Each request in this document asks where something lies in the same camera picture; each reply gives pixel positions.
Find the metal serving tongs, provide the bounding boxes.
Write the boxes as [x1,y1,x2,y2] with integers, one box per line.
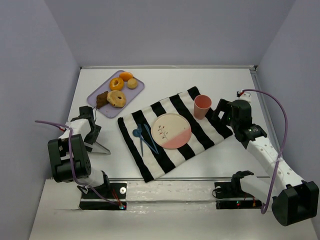
[84,142,111,155]

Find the large beige bagel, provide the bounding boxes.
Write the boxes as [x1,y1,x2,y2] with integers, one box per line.
[107,90,127,108]

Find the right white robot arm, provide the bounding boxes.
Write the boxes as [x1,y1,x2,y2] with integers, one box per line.
[212,99,320,226]

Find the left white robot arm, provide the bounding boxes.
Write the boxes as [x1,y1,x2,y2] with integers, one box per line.
[47,106,111,193]

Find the brown chocolate pastry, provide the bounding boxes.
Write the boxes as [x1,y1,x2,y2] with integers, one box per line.
[96,91,109,109]

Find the pink plastic cup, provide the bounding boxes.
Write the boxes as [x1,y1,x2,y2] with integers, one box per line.
[193,94,212,120]

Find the lavender plastic tray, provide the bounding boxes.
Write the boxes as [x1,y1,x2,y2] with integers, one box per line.
[87,70,145,119]

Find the orange glazed donut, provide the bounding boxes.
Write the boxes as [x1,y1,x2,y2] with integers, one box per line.
[109,77,125,91]

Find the cream and pink plate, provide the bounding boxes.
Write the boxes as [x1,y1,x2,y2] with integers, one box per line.
[151,113,192,149]

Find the orange round bun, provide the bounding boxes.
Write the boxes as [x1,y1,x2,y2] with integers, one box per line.
[119,71,134,82]

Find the blue plastic spoon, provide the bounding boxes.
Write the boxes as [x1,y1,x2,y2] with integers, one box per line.
[132,129,140,138]

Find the small pale round bun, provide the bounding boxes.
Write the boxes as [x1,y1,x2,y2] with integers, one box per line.
[127,78,139,90]

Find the blue plastic fork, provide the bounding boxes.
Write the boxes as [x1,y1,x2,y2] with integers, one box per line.
[137,123,144,157]

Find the blue plastic knife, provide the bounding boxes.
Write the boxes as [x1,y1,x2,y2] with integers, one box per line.
[142,123,160,155]

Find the black white striped placemat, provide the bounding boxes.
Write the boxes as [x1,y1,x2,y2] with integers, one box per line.
[117,86,233,183]

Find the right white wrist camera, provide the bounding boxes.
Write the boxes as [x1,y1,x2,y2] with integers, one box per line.
[236,91,252,104]

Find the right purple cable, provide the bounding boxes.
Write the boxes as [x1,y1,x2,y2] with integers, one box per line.
[243,88,290,215]

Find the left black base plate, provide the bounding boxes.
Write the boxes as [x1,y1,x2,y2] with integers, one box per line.
[77,181,127,211]

